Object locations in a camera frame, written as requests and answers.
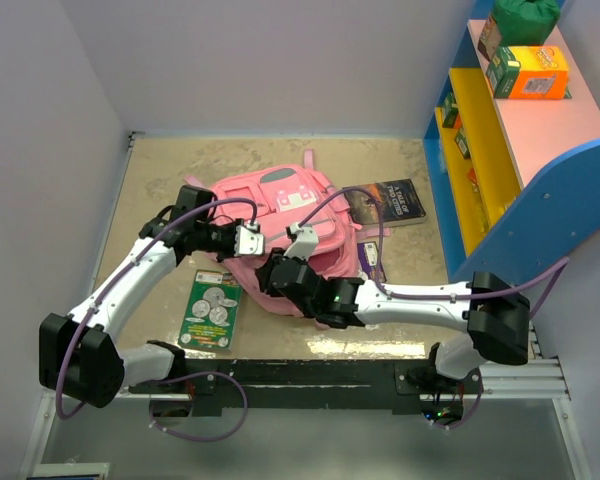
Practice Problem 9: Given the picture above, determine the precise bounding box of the pink student backpack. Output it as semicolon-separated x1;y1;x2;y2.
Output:
210;149;367;317

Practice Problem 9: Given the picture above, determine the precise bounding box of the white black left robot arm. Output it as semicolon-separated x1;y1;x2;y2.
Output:
38;185;244;408

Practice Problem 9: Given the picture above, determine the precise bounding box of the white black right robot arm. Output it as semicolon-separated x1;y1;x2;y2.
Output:
255;249;530;393

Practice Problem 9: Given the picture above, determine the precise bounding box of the green cloth bag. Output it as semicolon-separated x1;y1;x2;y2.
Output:
491;0;561;46

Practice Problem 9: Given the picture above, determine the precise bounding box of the green paperback book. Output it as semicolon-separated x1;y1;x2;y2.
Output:
178;269;243;351

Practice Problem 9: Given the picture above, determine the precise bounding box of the purple paperback book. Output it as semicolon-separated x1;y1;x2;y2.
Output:
357;241;386;283

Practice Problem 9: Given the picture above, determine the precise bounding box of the dark novel book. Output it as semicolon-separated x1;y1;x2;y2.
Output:
344;179;427;227

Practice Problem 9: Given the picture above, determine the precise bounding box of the orange packet on shelf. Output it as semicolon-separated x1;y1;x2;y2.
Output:
467;167;488;223

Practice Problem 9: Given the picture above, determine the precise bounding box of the small green box lower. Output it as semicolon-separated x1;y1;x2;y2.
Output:
454;126;471;159

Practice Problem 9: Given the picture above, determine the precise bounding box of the small green box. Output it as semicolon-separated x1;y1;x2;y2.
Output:
454;126;471;159
441;90;461;129

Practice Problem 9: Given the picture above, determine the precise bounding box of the small green box upper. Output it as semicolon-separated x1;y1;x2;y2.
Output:
441;90;461;129

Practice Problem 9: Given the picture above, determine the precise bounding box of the blue yellow pink shelf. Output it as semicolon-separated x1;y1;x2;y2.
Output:
423;1;600;283

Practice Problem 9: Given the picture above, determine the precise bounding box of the orange green crayon box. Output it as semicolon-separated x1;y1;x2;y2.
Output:
486;45;570;100

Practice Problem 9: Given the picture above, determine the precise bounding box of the brown card box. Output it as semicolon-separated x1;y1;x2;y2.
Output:
478;13;502;60

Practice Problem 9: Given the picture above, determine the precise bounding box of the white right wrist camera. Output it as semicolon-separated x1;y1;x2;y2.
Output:
284;222;319;261

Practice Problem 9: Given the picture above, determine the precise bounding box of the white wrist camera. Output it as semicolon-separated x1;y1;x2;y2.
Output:
234;221;265;257
284;222;319;261

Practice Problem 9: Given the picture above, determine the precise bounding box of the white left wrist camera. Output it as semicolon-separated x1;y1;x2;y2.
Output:
234;221;265;257

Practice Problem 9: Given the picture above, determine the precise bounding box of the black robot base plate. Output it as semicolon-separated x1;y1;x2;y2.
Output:
130;359;481;420

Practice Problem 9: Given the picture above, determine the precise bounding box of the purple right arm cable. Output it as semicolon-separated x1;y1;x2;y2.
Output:
297;187;570;321

